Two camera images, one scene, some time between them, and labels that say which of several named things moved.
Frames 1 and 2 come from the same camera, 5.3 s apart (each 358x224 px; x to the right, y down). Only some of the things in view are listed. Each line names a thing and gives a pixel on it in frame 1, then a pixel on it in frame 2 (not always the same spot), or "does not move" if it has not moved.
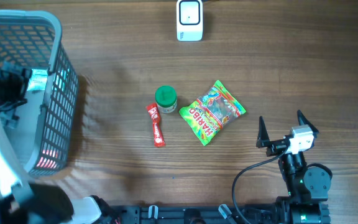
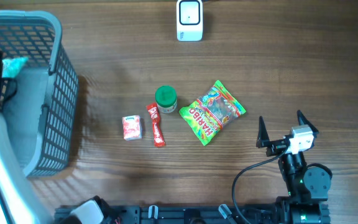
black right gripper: x=275 y=146 does not move
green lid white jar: x=166 y=97 does not move
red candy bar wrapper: x=158 y=137 does not move
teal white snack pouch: x=38 y=80 -> x=11 y=66
